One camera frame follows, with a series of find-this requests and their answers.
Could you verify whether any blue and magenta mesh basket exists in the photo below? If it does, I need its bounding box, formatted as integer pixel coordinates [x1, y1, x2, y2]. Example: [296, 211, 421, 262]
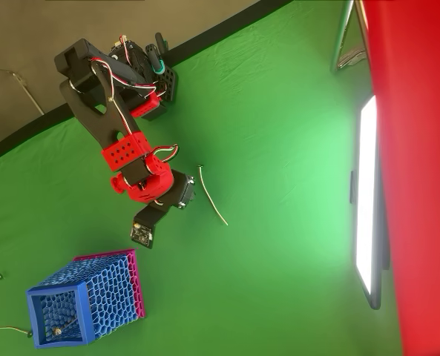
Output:
[25, 248, 146, 350]

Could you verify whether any green cloth with black border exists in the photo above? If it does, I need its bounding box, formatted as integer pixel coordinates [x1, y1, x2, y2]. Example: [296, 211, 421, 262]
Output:
[0, 0, 404, 356]

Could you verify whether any black perforated base block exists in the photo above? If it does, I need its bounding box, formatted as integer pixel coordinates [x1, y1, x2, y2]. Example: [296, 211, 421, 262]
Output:
[151, 65, 178, 122]

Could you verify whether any thin grey metal rod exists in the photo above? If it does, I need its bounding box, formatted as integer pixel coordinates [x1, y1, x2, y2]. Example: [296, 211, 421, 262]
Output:
[0, 66, 45, 116]

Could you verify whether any chrome tube stand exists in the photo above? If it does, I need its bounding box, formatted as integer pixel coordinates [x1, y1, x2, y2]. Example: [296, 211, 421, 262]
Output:
[329, 0, 370, 74]

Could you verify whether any large red plastic surface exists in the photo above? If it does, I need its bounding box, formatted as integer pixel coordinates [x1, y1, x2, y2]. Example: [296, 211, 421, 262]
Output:
[360, 0, 440, 356]

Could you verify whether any white red wrist cable loop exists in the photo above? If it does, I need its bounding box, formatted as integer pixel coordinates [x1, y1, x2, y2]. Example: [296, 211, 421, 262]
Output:
[151, 143, 180, 165]

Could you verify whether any black gripper camera mount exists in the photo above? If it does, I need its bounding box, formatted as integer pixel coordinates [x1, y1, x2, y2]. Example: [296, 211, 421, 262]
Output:
[130, 202, 172, 250]

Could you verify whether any white red arm cable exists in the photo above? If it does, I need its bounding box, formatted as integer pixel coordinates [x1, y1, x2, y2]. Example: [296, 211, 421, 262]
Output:
[89, 57, 158, 135]

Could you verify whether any black screwdriver with teal ring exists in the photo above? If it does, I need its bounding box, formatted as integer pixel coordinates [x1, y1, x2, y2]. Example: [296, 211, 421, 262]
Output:
[145, 42, 165, 76]

